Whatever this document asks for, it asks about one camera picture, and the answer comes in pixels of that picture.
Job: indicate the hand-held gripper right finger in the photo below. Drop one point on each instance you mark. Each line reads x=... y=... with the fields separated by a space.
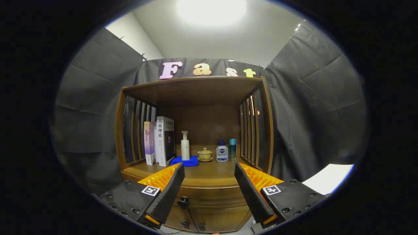
x=251 y=192

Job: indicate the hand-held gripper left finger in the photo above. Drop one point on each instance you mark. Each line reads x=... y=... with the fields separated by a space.
x=169 y=192

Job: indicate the wooden drawer with black knob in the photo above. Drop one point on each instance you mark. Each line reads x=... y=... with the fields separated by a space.
x=215 y=196

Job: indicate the wooden countertop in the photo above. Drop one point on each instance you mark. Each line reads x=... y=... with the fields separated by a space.
x=212 y=173

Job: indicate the wooden cabinet with slatted shelf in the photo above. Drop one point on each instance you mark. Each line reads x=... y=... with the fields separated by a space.
x=196 y=91

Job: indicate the blue folded cloth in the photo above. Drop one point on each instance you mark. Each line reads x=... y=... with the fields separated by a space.
x=183 y=162

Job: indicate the white pump bottle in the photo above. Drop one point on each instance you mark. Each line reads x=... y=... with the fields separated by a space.
x=185 y=150

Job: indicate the slim blue bottle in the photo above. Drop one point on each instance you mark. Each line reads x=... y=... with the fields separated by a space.
x=232 y=150

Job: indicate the yellow saucer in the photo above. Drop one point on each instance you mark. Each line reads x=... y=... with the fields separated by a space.
x=205 y=160

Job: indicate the white lotion bottle blue cap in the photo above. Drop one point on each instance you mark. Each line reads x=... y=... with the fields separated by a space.
x=221 y=153

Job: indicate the white book with portrait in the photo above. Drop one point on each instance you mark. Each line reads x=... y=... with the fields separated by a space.
x=165 y=140

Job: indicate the yellow lidded teacup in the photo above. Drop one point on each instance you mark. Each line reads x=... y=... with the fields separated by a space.
x=205 y=153

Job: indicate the purple book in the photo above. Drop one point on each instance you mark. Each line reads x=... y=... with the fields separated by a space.
x=149 y=143

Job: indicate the black backdrop cloth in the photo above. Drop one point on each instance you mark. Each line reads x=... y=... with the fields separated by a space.
x=91 y=98

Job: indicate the ceiling light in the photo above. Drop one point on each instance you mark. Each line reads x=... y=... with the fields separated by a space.
x=212 y=9

